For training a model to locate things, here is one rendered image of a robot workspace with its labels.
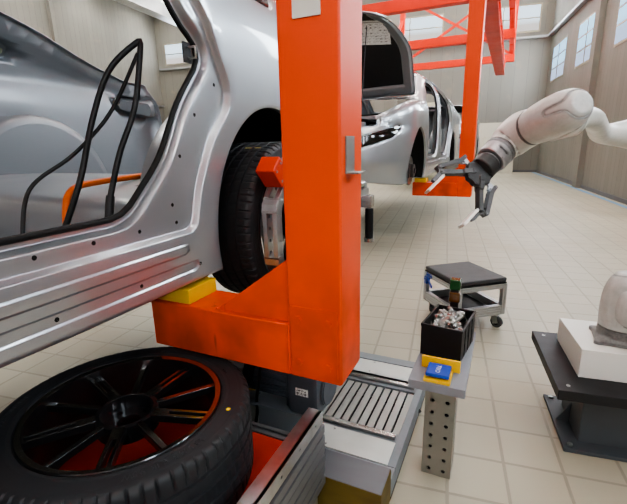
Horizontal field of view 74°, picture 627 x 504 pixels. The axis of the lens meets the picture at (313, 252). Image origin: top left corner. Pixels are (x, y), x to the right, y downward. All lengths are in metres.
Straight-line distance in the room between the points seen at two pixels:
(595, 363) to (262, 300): 1.26
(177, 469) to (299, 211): 0.65
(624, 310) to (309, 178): 1.29
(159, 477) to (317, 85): 0.92
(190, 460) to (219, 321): 0.43
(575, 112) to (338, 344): 0.83
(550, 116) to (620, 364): 1.01
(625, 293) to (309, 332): 1.20
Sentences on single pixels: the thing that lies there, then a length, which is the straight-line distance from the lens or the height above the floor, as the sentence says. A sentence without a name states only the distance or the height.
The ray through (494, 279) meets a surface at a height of 0.33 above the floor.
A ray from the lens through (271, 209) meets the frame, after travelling 1.48.
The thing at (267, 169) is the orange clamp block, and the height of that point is 1.09.
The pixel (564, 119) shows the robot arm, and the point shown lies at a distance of 1.24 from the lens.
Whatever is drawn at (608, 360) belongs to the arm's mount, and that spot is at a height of 0.38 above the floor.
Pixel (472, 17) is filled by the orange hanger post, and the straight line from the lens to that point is 5.31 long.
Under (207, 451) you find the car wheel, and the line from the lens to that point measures 1.07.
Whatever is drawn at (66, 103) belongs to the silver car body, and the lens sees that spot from 3.25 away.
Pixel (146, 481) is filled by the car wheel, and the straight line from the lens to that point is 1.03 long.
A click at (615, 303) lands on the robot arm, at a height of 0.57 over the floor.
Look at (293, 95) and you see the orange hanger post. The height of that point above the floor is 1.28.
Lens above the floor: 1.17
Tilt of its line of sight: 15 degrees down
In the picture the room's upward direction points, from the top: 1 degrees counter-clockwise
